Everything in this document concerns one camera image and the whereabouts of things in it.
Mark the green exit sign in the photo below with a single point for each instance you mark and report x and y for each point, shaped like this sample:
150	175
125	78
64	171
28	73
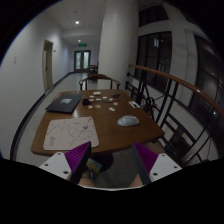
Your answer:
83	45

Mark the black closed laptop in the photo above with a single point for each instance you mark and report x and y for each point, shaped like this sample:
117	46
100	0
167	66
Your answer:
66	103

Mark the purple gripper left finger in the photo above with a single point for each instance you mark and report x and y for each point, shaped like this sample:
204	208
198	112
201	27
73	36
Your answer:
77	159

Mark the white flat card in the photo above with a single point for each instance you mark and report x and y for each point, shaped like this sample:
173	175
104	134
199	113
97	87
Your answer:
134	104

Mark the small black box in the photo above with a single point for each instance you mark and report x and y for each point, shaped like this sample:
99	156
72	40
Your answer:
85	102

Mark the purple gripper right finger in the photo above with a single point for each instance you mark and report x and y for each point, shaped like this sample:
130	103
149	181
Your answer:
145	160

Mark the glass double door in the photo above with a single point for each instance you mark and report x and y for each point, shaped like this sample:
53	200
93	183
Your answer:
82	61

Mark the wooden handrail with black railing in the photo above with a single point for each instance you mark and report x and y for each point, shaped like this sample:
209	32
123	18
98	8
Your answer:
193	123

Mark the white small box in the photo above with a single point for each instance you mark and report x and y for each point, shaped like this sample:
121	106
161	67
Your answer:
97	93

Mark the black small gadget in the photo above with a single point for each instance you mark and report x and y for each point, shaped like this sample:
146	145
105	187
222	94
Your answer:
116	96

